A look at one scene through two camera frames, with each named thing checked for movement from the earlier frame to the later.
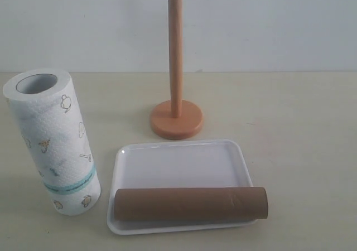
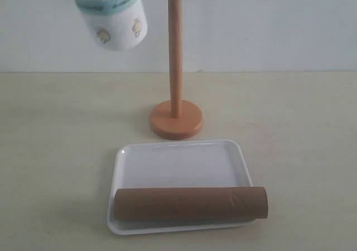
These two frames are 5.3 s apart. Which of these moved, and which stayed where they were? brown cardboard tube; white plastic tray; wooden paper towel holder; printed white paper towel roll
Moved: printed white paper towel roll
Stayed: brown cardboard tube; white plastic tray; wooden paper towel holder
